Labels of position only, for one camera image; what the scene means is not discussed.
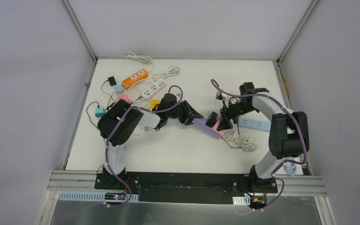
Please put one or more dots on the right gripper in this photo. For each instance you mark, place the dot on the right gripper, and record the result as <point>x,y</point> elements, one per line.
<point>224,123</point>

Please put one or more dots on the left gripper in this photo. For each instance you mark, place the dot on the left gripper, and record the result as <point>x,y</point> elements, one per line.
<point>189,112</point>

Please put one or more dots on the purple power strip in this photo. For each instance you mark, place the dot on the purple power strip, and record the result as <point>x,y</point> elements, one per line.
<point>200,123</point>

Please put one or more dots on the light blue power strip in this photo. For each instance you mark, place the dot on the light blue power strip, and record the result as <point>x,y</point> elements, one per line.
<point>253,124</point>

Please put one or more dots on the yellow white cube socket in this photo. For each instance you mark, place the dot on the yellow white cube socket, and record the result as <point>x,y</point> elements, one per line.
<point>154,103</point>

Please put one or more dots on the white plug adapter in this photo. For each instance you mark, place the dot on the white plug adapter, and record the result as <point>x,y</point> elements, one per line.
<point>140,130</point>

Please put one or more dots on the teal usb charger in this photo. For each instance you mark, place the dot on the teal usb charger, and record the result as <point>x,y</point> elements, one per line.
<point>99,112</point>

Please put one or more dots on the pink cube socket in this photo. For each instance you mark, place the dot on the pink cube socket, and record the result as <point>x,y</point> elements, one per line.
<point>217,128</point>

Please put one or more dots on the black square power adapter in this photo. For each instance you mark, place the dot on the black square power adapter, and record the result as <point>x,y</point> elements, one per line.
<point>211,119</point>

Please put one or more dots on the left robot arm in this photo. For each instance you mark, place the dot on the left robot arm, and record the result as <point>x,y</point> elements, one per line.
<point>118,124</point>

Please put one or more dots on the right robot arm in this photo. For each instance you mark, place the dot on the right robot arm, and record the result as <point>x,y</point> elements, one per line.
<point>288,137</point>

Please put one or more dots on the pink round socket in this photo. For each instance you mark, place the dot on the pink round socket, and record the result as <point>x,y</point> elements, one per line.
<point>124,97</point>

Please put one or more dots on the white power strip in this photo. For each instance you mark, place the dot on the white power strip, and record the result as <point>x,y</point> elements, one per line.
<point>154,89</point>

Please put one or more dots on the orange power strip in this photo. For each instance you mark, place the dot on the orange power strip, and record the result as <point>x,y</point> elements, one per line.
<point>132,79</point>

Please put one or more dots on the light blue small charger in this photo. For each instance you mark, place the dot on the light blue small charger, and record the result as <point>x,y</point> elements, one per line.
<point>118,88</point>

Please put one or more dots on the small black charger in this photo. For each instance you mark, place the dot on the small black charger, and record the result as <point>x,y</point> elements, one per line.
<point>112,81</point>

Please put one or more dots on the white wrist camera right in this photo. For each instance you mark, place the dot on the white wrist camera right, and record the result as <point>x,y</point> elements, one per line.
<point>220,96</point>

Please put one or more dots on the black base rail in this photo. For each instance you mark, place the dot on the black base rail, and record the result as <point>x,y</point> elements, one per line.
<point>201,188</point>

